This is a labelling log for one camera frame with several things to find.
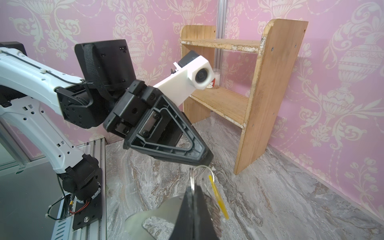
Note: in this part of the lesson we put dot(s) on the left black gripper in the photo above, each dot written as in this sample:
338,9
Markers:
151,124

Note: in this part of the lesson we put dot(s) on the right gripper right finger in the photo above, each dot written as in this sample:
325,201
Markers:
203,225

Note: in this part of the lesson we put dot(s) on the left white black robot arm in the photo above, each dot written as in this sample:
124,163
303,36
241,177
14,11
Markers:
109,94

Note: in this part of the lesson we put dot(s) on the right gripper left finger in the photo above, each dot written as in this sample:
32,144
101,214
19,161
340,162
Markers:
184,226

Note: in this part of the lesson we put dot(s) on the wooden two-tier shelf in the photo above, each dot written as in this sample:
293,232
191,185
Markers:
251,96

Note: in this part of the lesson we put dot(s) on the yellow key tag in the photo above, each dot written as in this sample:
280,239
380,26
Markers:
218,197

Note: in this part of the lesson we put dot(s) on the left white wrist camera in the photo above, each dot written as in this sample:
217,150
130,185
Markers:
193,72

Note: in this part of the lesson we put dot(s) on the small white jar red label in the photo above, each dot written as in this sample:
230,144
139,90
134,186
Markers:
216,81

